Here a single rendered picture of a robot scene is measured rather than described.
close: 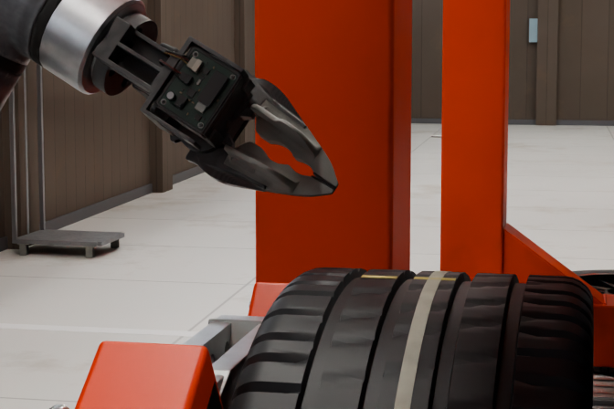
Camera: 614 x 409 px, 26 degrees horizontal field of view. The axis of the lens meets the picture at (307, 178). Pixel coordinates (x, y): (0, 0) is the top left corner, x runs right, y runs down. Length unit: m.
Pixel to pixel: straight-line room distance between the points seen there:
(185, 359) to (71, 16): 0.34
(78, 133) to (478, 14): 6.75
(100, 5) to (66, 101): 8.61
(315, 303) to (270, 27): 0.61
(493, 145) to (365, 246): 1.93
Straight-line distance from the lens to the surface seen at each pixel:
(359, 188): 1.50
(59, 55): 1.09
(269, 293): 1.27
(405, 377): 0.87
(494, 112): 3.41
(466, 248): 3.45
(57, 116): 9.52
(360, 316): 0.94
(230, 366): 0.99
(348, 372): 0.88
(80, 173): 9.98
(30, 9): 1.10
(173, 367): 0.86
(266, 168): 1.03
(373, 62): 1.49
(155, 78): 1.04
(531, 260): 3.46
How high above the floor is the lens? 1.36
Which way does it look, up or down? 6 degrees down
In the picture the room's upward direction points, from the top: straight up
